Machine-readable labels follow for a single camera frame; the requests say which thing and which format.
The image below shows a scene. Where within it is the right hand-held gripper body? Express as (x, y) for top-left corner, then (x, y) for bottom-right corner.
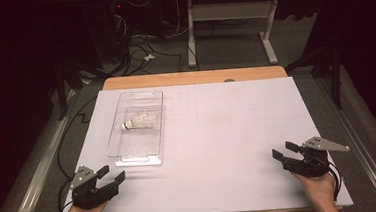
(280, 134), (353, 181)

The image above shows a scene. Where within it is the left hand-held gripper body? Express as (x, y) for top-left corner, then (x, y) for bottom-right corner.
(68, 162), (121, 211)

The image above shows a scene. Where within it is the clear plastic bin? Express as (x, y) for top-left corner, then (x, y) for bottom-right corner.
(102, 89), (170, 170)

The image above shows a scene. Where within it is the person's right hand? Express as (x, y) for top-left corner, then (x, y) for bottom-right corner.
(294, 170), (339, 212)

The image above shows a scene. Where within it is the white table board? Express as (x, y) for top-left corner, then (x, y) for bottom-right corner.
(52, 73), (354, 212)

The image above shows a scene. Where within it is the black metal stand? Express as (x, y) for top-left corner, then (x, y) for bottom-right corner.
(53, 56), (88, 121)
(285, 41), (346, 113)

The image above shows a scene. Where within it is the wooden table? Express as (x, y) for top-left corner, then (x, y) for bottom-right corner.
(102, 64), (288, 92)

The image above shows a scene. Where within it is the black equipment rack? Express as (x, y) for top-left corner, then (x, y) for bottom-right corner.
(81, 0), (134, 67)

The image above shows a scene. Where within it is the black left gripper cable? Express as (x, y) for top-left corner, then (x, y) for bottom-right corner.
(56, 177), (81, 212)

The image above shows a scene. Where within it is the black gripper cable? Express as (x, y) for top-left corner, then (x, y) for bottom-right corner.
(324, 159), (346, 202)
(56, 177), (81, 212)

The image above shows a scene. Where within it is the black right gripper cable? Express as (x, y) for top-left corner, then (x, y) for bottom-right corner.
(324, 159), (346, 202)

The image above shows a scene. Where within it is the black floor cable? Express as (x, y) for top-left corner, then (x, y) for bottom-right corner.
(53, 93), (105, 181)

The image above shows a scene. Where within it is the metal floor rail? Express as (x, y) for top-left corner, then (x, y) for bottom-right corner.
(313, 72), (376, 212)
(0, 88), (84, 212)

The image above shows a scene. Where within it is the tangle of floor cables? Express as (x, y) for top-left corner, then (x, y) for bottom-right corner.
(112, 0), (195, 77)

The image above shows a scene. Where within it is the white metal stand frame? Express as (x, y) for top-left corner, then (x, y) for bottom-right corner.
(183, 0), (286, 71)

